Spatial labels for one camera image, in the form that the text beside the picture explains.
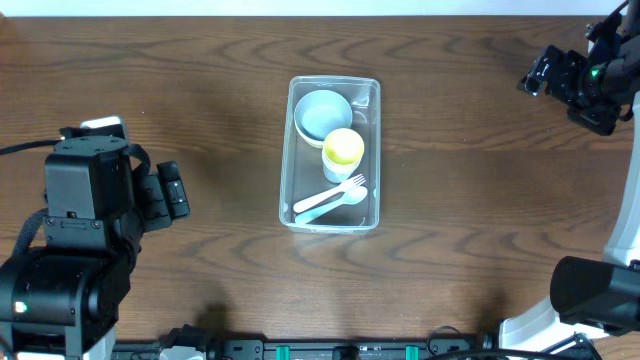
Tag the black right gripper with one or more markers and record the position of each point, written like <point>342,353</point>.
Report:
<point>579,68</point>

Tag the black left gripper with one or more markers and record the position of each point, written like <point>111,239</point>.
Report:
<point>176,195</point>

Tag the white plastic fork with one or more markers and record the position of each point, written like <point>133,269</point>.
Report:
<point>316,199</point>

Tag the yellow plastic bowl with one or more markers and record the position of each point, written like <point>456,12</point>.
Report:
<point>315,143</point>

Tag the white plastic cup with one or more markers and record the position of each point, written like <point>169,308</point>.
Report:
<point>337,173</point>

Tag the light blue plastic bowl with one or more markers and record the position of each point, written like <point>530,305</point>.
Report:
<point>320,112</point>

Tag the yellow plastic cup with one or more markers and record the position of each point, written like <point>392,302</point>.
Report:
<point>344,146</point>

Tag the light green plastic spoon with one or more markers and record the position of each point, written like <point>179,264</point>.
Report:
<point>350,197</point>

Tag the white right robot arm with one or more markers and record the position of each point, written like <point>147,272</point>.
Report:
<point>595,299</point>

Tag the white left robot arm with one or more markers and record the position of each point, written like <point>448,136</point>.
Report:
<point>71,265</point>

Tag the clear plastic container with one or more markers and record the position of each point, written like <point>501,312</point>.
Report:
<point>302,171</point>

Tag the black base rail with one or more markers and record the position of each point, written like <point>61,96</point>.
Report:
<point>189,342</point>

